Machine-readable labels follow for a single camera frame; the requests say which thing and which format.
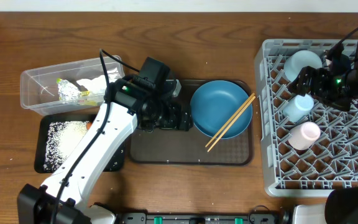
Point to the clear plastic bin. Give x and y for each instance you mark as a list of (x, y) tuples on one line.
[(39, 89)]

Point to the grey dishwasher rack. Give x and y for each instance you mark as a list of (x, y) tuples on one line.
[(332, 161)]

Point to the light blue bowl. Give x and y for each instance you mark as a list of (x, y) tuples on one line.
[(297, 61)]

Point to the black waste tray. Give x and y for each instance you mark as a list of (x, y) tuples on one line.
[(44, 124)]

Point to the yellow snack wrapper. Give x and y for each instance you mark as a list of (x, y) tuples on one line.
[(89, 99)]

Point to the light blue cup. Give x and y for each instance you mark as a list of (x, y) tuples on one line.
[(298, 107)]

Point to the aluminium foil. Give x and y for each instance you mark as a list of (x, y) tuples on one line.
[(67, 90)]

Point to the pink cup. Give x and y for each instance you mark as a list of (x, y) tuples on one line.
[(304, 135)]

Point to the dark blue plate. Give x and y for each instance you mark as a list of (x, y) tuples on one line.
[(214, 102)]

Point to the white napkin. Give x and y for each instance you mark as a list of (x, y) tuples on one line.
[(98, 85)]

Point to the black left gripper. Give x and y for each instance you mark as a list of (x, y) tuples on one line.
[(175, 122)]

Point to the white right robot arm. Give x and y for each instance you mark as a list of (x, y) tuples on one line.
[(336, 87)]

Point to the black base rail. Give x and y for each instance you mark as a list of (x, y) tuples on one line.
[(258, 215)]

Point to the white rice pile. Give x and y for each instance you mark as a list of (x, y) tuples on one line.
[(62, 138)]

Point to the orange carrot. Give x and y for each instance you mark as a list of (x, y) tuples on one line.
[(88, 125)]

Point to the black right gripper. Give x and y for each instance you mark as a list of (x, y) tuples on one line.
[(319, 76)]

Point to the brown serving tray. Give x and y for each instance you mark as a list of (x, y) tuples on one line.
[(235, 148)]

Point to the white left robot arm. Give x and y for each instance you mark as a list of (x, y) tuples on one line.
[(141, 101)]

